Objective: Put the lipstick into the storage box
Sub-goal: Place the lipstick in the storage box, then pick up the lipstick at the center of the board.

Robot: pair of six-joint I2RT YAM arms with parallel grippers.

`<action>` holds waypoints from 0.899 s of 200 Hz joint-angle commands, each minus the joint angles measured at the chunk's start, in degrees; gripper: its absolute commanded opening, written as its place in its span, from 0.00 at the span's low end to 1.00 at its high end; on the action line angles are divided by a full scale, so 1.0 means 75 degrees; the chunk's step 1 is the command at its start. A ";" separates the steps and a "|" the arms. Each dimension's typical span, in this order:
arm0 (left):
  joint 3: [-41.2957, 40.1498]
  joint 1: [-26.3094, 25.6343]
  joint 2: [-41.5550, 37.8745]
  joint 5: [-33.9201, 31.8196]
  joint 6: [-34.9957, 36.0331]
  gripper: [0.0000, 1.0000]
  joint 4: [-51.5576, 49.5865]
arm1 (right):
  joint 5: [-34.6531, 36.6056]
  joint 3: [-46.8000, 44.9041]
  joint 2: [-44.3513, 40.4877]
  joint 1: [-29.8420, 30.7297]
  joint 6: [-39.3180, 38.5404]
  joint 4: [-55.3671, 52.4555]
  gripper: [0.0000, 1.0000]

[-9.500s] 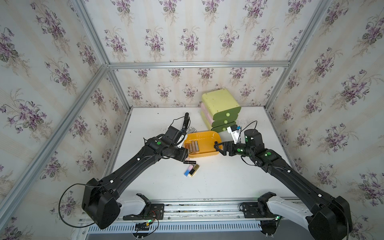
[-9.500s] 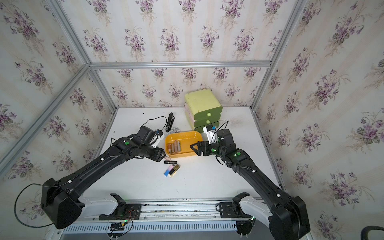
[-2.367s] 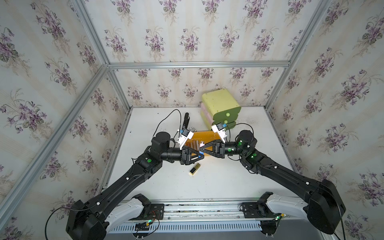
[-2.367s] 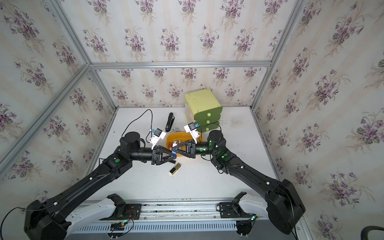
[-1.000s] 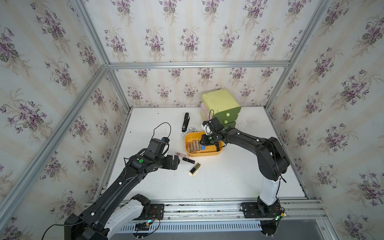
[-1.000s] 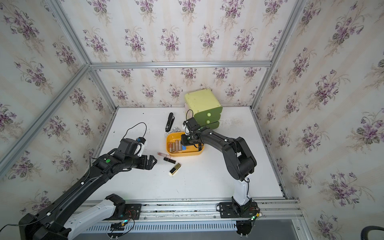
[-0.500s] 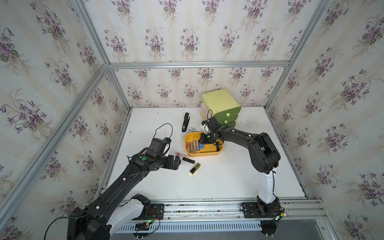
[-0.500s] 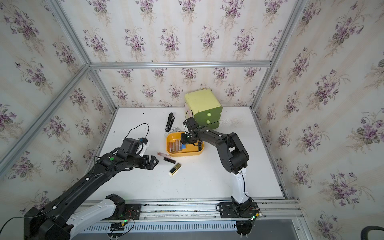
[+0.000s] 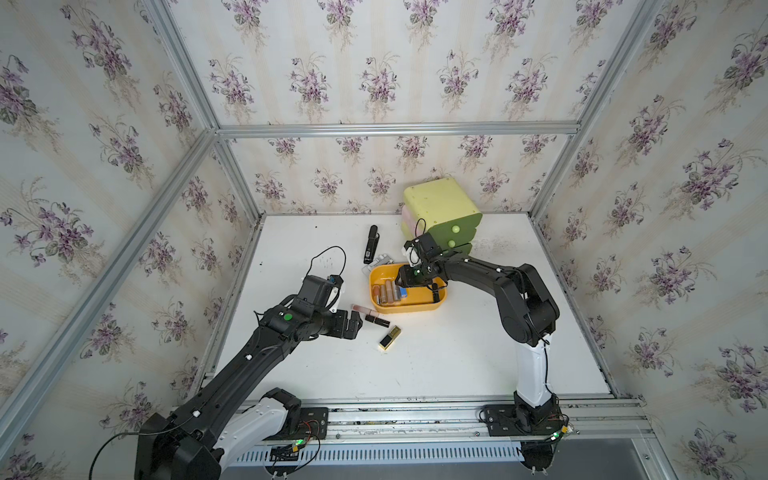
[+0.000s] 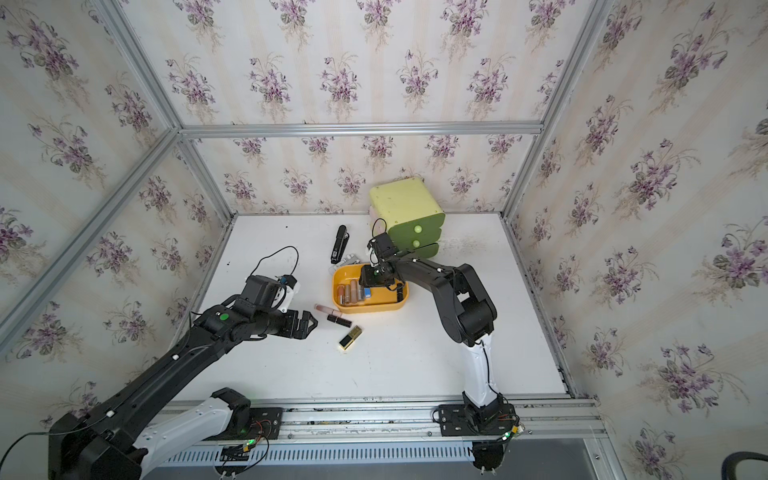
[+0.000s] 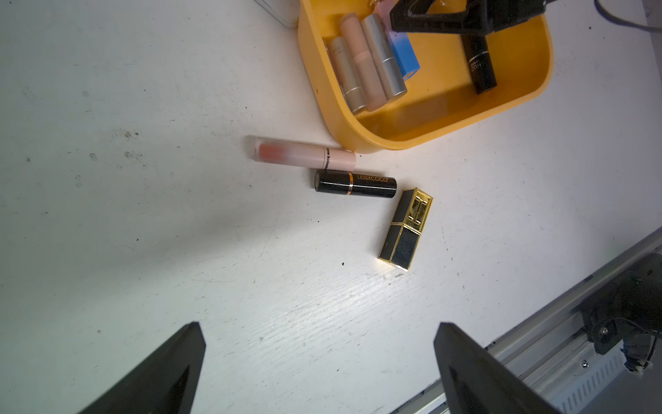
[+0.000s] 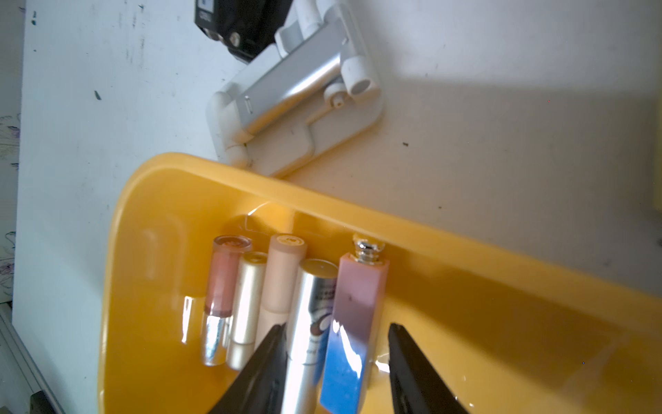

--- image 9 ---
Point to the short black lipstick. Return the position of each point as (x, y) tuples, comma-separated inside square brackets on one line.
[(378, 321)]

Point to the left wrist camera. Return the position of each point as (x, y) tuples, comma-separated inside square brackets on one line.
[(336, 286)]

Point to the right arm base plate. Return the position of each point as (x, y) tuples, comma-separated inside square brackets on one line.
[(520, 419)]

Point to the green pink drawer organizer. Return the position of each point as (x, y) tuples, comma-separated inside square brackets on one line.
[(442, 209)]

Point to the yellow plastic storage box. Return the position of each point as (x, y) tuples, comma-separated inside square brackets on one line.
[(419, 299)]

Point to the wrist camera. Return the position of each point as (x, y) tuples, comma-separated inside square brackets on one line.
[(409, 250), (336, 286)]

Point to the pink gradient lip gloss tube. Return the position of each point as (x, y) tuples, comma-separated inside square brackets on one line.
[(365, 311)]

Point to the aluminium front rail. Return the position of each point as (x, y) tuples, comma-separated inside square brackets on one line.
[(401, 433)]

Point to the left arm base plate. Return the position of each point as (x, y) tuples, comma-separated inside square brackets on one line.
[(303, 424)]

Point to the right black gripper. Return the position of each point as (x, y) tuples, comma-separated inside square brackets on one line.
[(403, 278)]

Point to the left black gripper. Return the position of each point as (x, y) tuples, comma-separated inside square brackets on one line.
[(340, 329)]

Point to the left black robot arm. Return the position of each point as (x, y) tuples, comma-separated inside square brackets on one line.
[(201, 438)]

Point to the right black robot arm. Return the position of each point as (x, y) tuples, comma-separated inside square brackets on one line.
[(526, 308)]

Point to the black stapler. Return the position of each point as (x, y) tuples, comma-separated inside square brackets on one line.
[(371, 244)]

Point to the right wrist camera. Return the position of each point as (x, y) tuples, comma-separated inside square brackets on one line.
[(409, 250)]

